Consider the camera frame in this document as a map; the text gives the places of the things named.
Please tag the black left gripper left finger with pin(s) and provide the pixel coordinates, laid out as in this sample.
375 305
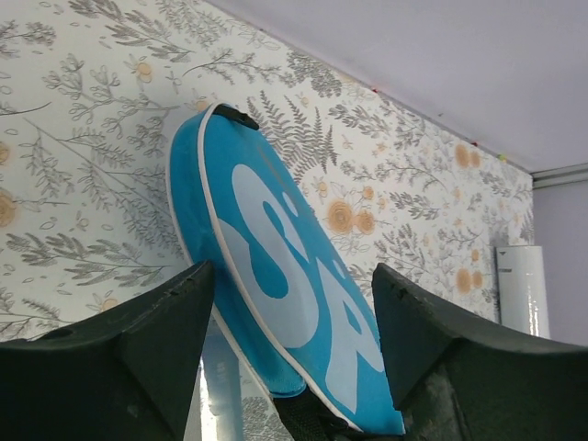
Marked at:
125 374

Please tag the clear plastic grip box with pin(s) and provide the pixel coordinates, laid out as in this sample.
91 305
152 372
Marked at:
221 371

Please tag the white shuttlecock tube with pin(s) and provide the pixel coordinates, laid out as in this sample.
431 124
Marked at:
522 289

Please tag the blue badminton racket cover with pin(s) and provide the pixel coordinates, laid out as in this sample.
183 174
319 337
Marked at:
284 299

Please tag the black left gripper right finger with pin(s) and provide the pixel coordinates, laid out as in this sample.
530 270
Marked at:
454 375

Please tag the floral tablecloth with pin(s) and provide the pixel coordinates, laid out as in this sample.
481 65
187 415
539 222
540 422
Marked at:
92 93

